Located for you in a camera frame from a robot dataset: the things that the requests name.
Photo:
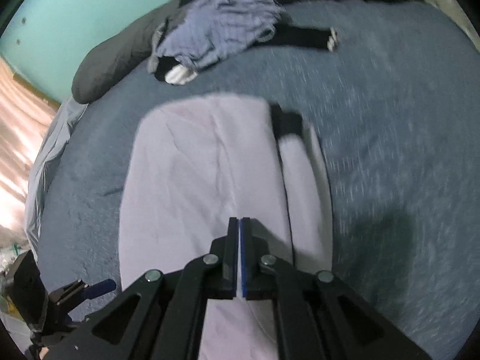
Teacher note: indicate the light grey duvet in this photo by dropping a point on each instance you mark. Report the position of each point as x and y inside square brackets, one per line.
[48, 165]

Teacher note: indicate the grey jacket with black trim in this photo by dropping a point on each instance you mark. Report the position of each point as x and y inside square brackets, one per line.
[202, 165]

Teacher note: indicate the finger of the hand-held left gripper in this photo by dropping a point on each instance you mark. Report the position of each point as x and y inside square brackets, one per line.
[101, 287]

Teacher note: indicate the blue checked shirt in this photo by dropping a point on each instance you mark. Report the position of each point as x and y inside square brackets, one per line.
[225, 26]

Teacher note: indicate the light grey garment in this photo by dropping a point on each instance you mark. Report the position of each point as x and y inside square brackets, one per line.
[155, 48]

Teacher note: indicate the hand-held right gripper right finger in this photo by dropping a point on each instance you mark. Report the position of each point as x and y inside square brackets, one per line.
[247, 270]

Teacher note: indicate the dark grey long pillow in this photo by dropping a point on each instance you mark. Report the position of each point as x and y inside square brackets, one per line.
[108, 67]

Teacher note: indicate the pink curtain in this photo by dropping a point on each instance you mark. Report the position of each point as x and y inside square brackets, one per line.
[18, 138]

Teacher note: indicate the blue patterned bed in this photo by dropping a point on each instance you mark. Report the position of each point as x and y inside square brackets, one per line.
[375, 120]

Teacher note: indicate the small white garment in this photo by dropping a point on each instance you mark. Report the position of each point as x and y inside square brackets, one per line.
[180, 75]

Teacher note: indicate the cream tufted headboard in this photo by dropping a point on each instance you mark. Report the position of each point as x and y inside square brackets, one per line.
[450, 3]

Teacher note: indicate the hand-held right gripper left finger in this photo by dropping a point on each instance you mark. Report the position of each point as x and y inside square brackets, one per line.
[232, 266]

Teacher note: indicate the black garment with white cuff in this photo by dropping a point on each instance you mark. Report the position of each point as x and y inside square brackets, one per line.
[300, 37]

